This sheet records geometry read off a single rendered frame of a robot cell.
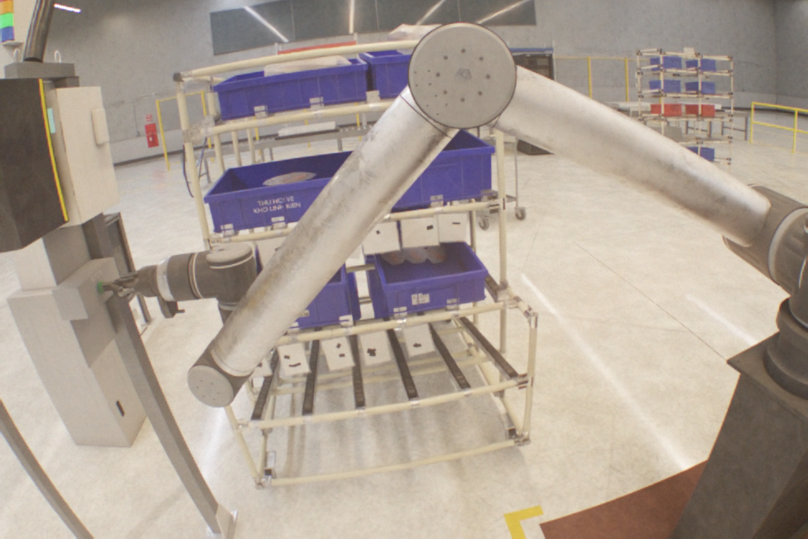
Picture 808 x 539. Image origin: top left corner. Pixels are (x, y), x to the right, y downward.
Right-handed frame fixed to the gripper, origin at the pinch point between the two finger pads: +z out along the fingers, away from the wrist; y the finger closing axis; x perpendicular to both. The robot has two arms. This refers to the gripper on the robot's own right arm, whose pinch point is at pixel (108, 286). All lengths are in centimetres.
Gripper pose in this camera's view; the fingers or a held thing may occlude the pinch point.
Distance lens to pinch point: 116.9
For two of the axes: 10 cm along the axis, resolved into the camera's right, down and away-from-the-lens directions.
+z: -9.9, 1.3, -0.9
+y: 1.2, 3.1, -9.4
